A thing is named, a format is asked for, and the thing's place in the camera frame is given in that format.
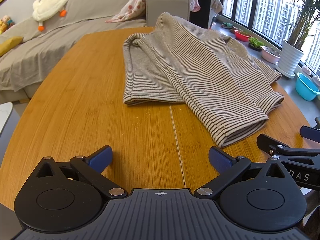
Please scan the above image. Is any pink plastic basin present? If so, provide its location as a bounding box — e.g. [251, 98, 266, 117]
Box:
[261, 45, 281, 64]

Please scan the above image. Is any grey sofa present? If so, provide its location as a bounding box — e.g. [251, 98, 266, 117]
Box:
[0, 0, 190, 100]

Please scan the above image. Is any red plastic basin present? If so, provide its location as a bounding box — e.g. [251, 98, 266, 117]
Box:
[234, 30, 252, 42]

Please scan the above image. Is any white plant pot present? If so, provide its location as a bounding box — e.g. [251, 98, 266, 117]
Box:
[275, 39, 305, 78]

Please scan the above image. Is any blue plastic basin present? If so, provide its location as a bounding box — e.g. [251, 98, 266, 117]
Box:
[295, 72, 320, 102]

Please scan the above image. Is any grey sofa cover cloth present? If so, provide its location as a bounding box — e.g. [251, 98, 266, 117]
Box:
[0, 0, 155, 93]

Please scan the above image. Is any striped knit sweater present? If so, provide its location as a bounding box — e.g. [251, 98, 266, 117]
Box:
[122, 12, 285, 148]

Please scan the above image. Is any cartoon figure toy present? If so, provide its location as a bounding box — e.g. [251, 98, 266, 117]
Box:
[1, 15, 14, 28]

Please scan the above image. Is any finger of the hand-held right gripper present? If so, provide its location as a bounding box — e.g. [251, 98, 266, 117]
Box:
[257, 134, 320, 167]
[300, 126, 320, 140]

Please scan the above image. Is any pink floral blanket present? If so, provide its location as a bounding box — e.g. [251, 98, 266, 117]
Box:
[105, 0, 202, 23]

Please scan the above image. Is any green potted plant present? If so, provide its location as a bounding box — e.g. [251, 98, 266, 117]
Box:
[249, 37, 265, 52]

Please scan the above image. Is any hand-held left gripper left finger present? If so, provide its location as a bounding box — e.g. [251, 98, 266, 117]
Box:
[35, 145, 128, 198]

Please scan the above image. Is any black framed window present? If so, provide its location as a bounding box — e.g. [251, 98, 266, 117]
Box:
[221, 0, 320, 80]

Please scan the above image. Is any small yellow pillow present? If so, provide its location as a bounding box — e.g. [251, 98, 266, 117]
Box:
[0, 36, 24, 57]

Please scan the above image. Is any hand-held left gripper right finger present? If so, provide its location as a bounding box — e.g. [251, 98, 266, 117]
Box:
[194, 146, 288, 200]

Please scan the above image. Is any green bamboo plant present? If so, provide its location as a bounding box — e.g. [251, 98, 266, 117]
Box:
[285, 0, 320, 49]

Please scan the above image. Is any hanging beige cloth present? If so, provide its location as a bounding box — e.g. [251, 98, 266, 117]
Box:
[211, 0, 223, 14]

